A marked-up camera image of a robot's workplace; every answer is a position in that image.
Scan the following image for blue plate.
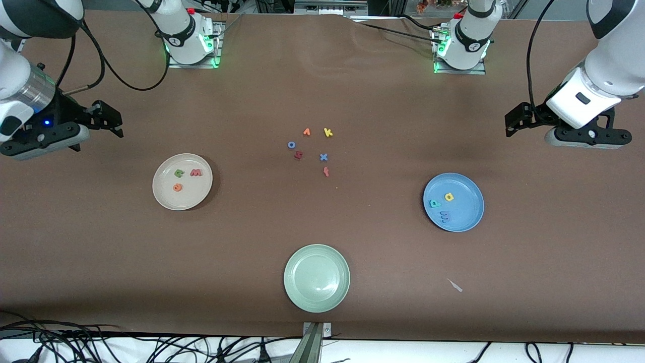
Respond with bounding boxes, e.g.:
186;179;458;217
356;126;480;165
423;173;485;232

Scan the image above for beige brown plate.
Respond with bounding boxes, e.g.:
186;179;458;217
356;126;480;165
152;153;213;211

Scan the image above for brown table cover sheet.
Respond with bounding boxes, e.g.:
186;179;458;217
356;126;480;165
0;9;645;343

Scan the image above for pale green plate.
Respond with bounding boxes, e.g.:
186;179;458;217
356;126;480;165
284;244;351;313

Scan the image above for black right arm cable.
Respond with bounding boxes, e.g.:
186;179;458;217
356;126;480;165
55;0;169;92

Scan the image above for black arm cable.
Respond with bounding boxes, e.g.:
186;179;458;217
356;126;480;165
526;0;557;111
55;0;169;92

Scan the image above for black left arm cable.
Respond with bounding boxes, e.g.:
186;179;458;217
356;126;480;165
526;0;557;111

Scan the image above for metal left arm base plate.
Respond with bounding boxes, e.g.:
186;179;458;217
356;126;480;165
434;25;487;75

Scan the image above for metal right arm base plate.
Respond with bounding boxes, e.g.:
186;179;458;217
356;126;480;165
168;20;223;69

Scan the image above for black cable on table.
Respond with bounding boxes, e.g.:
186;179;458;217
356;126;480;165
353;18;439;41

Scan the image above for tangled black floor cables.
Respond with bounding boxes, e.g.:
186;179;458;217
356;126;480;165
0;310;303;363

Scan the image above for grey metal frame bar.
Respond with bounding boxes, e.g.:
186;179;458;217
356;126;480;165
295;0;368;16

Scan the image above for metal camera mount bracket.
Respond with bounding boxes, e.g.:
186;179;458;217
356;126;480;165
302;322;332;363

